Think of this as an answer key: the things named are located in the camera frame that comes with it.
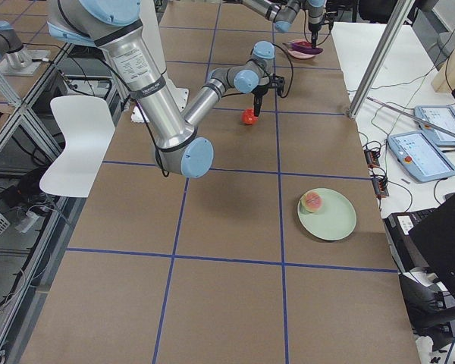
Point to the blue teach pendant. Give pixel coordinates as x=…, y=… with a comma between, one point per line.
x=442, y=116
x=420, y=157

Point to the black laptop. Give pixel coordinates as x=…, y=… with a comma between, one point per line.
x=426, y=239

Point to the blue teach pendant far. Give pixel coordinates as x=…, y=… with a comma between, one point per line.
x=442, y=116

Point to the yellow green fruit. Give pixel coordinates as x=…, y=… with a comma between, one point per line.
x=311, y=201

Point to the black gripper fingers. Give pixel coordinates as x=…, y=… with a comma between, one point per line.
x=314, y=38
x=257, y=105

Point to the blue teach pendant near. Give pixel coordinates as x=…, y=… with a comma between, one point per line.
x=420, y=157

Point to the purple eggplant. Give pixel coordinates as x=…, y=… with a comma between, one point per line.
x=304, y=47

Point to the aluminium frame post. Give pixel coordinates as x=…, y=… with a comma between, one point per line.
x=392, y=29

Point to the white plastic chair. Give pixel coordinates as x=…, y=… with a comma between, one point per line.
x=87, y=128

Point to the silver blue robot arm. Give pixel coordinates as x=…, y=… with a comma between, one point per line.
x=115, y=28
x=283, y=15

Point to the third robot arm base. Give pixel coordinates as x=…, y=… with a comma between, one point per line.
x=15, y=58

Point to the light green plate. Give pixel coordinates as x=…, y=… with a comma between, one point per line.
x=335, y=220

